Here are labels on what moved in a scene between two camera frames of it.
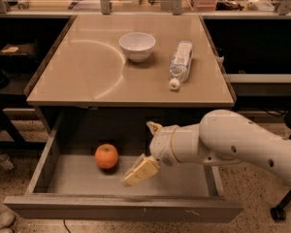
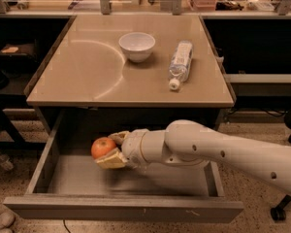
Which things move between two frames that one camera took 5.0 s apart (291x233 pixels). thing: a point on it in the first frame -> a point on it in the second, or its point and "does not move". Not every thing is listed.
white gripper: [161, 144] -> [132, 148]
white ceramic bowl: [138, 46] does not move
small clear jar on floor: [3, 159] does not move
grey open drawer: [69, 184] does not move
